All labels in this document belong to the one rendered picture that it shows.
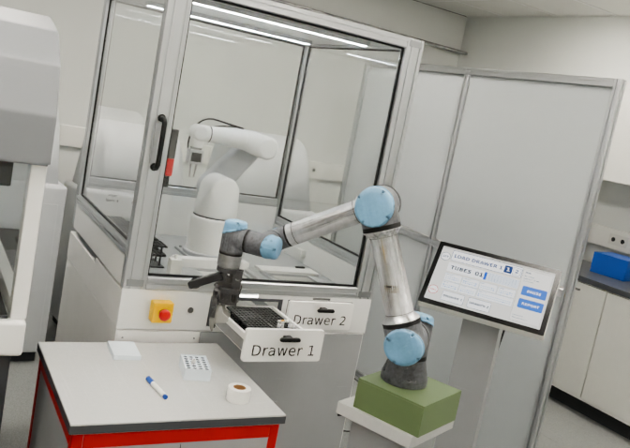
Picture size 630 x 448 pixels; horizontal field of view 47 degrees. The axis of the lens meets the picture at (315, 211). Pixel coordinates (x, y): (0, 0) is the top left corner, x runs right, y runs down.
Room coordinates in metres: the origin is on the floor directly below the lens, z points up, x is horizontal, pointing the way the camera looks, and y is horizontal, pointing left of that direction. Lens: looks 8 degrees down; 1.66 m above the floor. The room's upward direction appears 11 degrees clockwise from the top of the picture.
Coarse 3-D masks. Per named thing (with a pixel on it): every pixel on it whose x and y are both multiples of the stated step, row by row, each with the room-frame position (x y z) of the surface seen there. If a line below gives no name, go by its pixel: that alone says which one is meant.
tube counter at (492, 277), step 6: (480, 270) 3.03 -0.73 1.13; (474, 276) 3.01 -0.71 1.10; (480, 276) 3.01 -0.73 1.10; (486, 276) 3.00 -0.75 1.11; (492, 276) 3.00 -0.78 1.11; (498, 276) 2.99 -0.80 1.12; (504, 276) 2.99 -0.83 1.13; (492, 282) 2.98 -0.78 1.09; (498, 282) 2.98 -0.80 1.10; (504, 282) 2.97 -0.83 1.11; (510, 282) 2.97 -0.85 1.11; (516, 282) 2.96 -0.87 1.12; (516, 288) 2.94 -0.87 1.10
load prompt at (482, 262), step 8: (456, 256) 3.09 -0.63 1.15; (464, 256) 3.09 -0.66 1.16; (472, 256) 3.08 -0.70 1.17; (472, 264) 3.05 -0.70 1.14; (480, 264) 3.05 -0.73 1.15; (488, 264) 3.04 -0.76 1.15; (496, 264) 3.04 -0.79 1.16; (504, 264) 3.03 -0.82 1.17; (504, 272) 3.00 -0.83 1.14; (512, 272) 3.00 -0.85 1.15; (520, 272) 2.99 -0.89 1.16
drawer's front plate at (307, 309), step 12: (288, 312) 2.70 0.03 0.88; (300, 312) 2.72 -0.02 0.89; (312, 312) 2.75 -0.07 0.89; (336, 312) 2.80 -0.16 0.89; (348, 312) 2.83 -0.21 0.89; (300, 324) 2.73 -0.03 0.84; (312, 324) 2.75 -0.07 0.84; (324, 324) 2.78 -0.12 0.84; (336, 324) 2.81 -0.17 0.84; (348, 324) 2.84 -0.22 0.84
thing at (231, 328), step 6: (252, 306) 2.66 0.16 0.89; (258, 306) 2.67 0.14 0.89; (264, 306) 2.68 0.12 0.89; (270, 306) 2.70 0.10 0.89; (276, 312) 2.66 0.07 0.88; (288, 318) 2.59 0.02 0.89; (216, 324) 2.52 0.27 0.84; (222, 324) 2.48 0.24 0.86; (228, 324) 2.44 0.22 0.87; (234, 324) 2.40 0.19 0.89; (222, 330) 2.47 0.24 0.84; (228, 330) 2.43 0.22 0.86; (234, 330) 2.39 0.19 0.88; (240, 330) 2.35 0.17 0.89; (228, 336) 2.43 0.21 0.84; (234, 336) 2.38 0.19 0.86; (240, 336) 2.34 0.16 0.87; (234, 342) 2.37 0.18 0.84; (240, 342) 2.33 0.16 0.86; (240, 348) 2.33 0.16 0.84
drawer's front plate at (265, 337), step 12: (252, 336) 2.27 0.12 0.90; (264, 336) 2.30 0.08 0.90; (276, 336) 2.32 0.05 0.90; (300, 336) 2.36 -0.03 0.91; (312, 336) 2.39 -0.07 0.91; (276, 348) 2.32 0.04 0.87; (288, 348) 2.34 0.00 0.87; (300, 348) 2.37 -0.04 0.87; (312, 348) 2.39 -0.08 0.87; (252, 360) 2.28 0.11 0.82; (264, 360) 2.30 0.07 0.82; (276, 360) 2.33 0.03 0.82; (288, 360) 2.35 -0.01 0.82; (300, 360) 2.37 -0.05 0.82; (312, 360) 2.40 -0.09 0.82
